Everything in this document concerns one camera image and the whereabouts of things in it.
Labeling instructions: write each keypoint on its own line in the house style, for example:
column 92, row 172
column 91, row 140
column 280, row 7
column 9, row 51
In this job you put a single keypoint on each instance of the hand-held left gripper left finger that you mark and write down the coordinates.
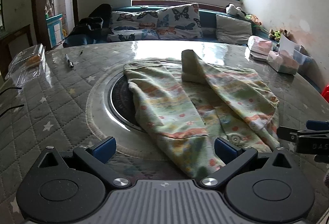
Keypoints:
column 104, row 150

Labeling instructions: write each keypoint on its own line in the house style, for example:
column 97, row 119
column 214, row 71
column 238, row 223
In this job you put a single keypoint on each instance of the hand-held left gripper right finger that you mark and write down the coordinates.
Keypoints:
column 226, row 150

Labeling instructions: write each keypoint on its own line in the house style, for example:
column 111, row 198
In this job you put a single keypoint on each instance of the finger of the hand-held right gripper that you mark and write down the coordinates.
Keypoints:
column 318, row 125
column 286, row 133

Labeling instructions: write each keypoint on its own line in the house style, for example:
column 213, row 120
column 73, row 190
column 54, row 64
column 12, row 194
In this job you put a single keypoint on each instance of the pastel patterned baby garment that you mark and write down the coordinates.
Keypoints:
column 180, row 100

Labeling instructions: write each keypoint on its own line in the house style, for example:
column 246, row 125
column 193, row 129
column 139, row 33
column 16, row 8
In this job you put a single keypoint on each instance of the hanging clothes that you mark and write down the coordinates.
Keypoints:
column 49, row 0

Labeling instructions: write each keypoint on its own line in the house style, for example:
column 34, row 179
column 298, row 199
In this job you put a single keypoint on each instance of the red plastic object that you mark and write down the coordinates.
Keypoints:
column 326, row 92

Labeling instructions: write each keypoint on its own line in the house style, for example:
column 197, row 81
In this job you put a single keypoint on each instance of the round black hot plate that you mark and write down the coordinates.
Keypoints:
column 122, row 103

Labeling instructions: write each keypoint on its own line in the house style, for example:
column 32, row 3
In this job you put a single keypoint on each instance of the blue tinted plastic container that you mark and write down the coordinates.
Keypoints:
column 303, row 55

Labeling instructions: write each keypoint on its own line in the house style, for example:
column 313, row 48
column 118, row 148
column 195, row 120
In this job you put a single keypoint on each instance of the flat white box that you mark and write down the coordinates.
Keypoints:
column 258, row 56

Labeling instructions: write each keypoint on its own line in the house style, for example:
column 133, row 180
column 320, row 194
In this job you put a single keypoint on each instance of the white paper sheet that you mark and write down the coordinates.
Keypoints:
column 287, row 45

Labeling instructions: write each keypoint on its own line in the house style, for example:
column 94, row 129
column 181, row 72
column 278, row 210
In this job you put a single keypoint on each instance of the pink and white tissue packet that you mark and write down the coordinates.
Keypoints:
column 259, row 43

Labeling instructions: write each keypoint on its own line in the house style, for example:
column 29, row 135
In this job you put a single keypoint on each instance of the black marker pen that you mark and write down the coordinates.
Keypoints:
column 69, row 61

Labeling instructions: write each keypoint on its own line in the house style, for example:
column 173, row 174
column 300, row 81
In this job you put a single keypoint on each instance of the green and brown plush toy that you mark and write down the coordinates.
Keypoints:
column 277, row 34

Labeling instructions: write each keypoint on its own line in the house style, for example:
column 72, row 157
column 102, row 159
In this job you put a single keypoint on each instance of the clear plastic clamshell container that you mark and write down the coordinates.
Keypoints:
column 27, row 64

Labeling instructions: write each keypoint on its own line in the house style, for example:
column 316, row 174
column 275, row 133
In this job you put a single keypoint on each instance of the grey pillow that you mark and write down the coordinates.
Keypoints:
column 232, row 29

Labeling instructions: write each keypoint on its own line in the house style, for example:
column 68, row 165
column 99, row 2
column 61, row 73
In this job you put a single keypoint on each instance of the colourful plush toy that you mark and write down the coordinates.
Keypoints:
column 253, row 19

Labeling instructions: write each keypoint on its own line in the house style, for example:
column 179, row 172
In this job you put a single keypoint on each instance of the wide butterfly print cushion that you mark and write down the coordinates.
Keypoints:
column 131, row 25

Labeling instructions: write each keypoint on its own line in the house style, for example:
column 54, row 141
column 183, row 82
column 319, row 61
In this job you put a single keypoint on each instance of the black clothing pile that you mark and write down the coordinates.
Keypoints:
column 93, row 22

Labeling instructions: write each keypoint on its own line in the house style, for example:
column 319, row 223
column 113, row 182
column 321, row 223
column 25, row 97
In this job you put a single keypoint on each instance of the blue and white cabinet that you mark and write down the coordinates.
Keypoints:
column 54, row 31

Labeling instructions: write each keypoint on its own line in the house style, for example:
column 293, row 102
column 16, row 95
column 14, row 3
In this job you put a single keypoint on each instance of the teal sofa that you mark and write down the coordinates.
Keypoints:
column 208, row 20

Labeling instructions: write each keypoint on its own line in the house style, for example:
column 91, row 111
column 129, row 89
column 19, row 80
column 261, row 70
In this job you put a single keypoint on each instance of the black and white plush toy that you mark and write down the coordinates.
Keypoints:
column 234, row 10

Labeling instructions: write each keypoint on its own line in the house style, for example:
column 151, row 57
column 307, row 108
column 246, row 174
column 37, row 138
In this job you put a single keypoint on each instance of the square butterfly print cushion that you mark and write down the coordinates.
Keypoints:
column 180, row 22

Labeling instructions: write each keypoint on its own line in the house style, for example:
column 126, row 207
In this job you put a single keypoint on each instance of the dark wooden door frame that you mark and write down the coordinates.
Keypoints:
column 38, row 7

